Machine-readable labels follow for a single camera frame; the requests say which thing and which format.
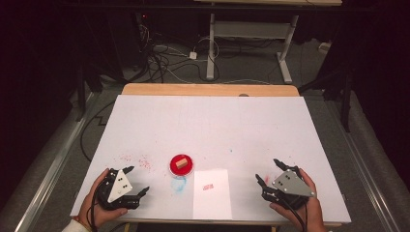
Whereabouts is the person's left hand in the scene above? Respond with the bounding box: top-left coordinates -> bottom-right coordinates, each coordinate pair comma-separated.
76,167 -> 130,230

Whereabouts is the white frame desk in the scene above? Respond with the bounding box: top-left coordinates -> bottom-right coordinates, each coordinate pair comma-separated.
192,0 -> 343,85

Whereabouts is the white paper sheet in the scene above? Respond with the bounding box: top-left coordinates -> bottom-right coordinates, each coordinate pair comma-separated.
191,168 -> 233,221

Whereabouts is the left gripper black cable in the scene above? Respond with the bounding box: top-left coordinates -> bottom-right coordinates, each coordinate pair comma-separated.
90,182 -> 101,232

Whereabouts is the small white box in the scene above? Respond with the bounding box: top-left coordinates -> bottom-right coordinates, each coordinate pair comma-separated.
317,41 -> 334,55

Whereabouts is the wooden table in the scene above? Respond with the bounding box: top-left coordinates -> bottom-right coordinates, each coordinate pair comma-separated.
76,82 -> 343,228

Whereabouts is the long white cable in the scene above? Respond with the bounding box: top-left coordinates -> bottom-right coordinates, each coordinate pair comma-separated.
162,66 -> 274,86

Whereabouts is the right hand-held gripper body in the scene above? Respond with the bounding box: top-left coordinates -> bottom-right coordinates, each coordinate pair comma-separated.
260,164 -> 317,211

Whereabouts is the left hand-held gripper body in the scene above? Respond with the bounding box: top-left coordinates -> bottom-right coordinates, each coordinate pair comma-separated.
96,167 -> 143,212

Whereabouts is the thin black floor cable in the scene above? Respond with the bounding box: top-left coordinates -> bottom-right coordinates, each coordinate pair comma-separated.
79,100 -> 116,162

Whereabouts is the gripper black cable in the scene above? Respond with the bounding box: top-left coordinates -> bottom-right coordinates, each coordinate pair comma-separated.
90,182 -> 101,232
282,198 -> 308,232

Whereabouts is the black metal stand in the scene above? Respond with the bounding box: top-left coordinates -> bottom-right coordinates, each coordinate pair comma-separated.
297,62 -> 354,133
74,62 -> 89,124

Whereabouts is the metal floor rail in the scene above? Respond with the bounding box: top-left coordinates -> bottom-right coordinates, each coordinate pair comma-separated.
323,98 -> 402,232
13,91 -> 100,232

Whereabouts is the large white board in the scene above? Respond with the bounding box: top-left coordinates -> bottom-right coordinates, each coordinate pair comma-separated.
70,94 -> 352,225

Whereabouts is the person's right hand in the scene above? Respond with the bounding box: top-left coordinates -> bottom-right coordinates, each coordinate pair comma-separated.
269,167 -> 329,232

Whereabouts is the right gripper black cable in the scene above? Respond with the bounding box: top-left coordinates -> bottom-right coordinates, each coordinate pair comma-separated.
282,198 -> 308,232

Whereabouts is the round red ink pad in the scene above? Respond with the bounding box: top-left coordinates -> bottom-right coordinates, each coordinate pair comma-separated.
168,154 -> 194,177

